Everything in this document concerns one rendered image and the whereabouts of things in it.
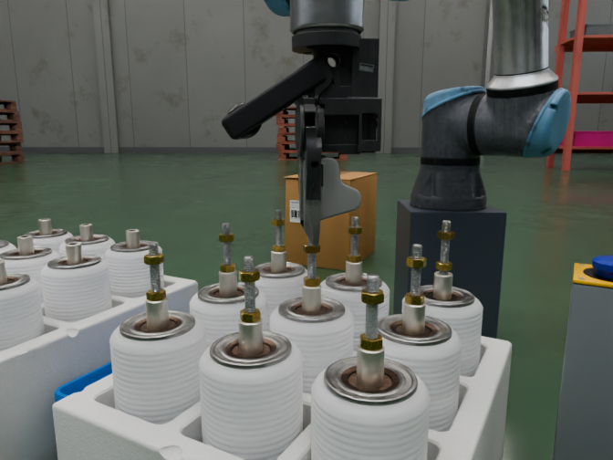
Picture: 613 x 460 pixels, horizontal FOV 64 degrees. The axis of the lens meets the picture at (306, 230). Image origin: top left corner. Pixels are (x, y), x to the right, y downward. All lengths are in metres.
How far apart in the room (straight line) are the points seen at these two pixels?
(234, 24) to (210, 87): 1.33
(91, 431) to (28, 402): 0.22
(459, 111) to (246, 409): 0.70
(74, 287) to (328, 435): 0.50
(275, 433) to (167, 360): 0.13
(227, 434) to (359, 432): 0.13
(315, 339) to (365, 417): 0.16
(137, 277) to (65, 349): 0.18
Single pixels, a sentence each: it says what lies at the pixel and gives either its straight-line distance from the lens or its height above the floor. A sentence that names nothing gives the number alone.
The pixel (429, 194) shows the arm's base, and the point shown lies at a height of 0.33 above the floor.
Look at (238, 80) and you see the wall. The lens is 10.66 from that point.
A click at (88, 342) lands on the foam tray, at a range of 0.79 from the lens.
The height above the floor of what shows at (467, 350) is 0.20.
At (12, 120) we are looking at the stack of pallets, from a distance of 8.28.
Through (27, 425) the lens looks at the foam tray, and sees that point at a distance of 0.77.
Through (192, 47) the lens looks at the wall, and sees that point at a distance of 10.94.
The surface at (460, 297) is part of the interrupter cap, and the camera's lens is 0.63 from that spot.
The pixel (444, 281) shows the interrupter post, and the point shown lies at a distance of 0.61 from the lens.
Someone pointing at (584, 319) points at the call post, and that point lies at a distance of 0.53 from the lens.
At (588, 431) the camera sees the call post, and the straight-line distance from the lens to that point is 0.58.
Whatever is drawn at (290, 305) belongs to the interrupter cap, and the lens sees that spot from 0.57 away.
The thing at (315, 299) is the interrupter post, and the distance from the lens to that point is 0.55.
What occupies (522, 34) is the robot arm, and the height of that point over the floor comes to 0.60.
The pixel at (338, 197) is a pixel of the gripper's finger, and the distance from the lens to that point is 0.51.
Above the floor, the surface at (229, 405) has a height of 0.22.
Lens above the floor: 0.45
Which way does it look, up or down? 11 degrees down
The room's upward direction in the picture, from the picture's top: straight up
